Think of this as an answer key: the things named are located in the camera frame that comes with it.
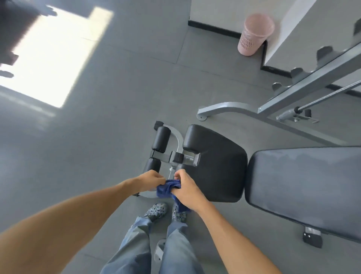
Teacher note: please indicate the chrome guide rod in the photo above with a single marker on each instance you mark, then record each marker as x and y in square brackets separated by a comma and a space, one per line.
[327, 97]

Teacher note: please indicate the grey patterned clog shoe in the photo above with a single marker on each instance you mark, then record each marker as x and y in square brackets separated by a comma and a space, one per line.
[178, 216]
[155, 211]

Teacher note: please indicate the blue microfibre cloth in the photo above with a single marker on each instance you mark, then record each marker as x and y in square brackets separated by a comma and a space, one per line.
[166, 189]

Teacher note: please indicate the person's right hand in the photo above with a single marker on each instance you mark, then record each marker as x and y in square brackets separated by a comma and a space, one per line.
[189, 193]

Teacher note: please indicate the person's left hand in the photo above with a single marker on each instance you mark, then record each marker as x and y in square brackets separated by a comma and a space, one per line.
[148, 182]

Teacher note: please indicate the person's left forearm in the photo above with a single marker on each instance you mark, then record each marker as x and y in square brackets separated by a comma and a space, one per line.
[70, 223]

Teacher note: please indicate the black weight bench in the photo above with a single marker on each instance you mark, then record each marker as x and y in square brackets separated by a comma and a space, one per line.
[220, 163]

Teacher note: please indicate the pink plastic waste basket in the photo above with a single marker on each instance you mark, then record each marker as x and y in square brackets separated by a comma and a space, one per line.
[253, 34]

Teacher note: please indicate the person's right forearm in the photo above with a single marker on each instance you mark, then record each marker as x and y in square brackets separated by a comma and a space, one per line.
[239, 242]

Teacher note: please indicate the grey steel power rack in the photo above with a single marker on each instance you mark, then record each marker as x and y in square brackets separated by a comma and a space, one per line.
[304, 84]

